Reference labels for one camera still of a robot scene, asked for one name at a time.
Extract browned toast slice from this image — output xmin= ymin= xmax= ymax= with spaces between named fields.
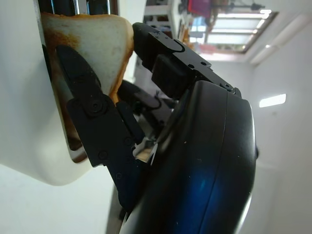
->
xmin=41 ymin=12 xmax=135 ymax=151

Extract cream white toaster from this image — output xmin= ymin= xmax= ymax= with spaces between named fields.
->
xmin=0 ymin=0 xmax=122 ymax=188

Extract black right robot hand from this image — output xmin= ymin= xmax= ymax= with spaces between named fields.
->
xmin=55 ymin=22 xmax=259 ymax=234

